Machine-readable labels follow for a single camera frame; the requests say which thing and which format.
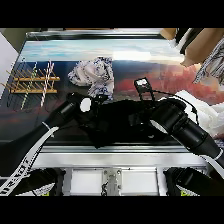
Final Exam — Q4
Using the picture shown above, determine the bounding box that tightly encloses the black garment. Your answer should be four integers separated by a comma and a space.
78, 98, 168, 150

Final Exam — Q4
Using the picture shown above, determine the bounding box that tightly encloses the blue and white patterned garment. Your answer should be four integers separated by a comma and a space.
67, 56, 116, 100

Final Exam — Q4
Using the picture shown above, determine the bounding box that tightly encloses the grey striped garment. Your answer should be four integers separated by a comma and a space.
193, 39, 224, 85

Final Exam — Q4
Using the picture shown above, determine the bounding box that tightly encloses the black cable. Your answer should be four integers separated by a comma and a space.
151, 89, 200, 125

